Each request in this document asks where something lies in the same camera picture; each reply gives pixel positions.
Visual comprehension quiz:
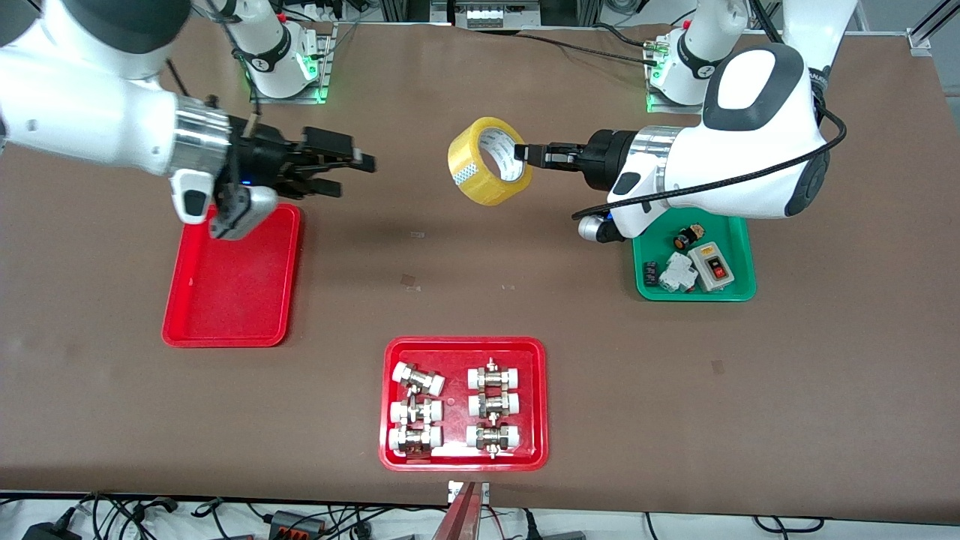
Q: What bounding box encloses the green plastic tray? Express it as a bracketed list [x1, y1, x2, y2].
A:
[632, 212, 757, 302]

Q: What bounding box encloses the black cable on table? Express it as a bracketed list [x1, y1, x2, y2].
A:
[517, 22, 668, 65]

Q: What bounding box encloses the red metal bar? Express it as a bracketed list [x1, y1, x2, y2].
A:
[431, 482, 485, 540]

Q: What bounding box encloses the black orange power strip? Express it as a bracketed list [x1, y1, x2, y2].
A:
[270, 510, 325, 538]

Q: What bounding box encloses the yellow packing tape roll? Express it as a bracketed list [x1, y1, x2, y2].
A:
[448, 117, 534, 207]

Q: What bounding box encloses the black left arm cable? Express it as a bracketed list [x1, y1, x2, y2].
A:
[571, 75, 848, 222]

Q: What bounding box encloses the white capped metal pipe fitting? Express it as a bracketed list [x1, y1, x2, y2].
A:
[389, 397, 443, 426]
[467, 358, 523, 391]
[388, 424, 443, 457]
[468, 391, 521, 419]
[392, 361, 446, 397]
[466, 422, 522, 459]

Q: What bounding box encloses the red tray holding fittings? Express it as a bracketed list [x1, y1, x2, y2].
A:
[379, 336, 549, 472]

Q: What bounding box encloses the empty red plastic tray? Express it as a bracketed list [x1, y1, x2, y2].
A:
[161, 204, 302, 348]

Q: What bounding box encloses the black power adapter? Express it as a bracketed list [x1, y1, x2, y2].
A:
[22, 521, 83, 540]

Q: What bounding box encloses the white circuit breaker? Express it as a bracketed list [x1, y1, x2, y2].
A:
[658, 252, 699, 293]

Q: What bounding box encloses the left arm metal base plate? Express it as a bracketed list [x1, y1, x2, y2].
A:
[646, 37, 710, 116]

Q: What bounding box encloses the white power strip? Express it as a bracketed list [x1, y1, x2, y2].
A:
[465, 0, 542, 29]

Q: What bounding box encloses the aluminium profile rail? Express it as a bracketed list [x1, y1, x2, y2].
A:
[906, 0, 960, 58]

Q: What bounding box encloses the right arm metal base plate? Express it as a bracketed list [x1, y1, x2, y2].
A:
[250, 22, 335, 104]

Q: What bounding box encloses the grey switch box red button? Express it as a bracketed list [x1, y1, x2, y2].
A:
[688, 241, 737, 292]

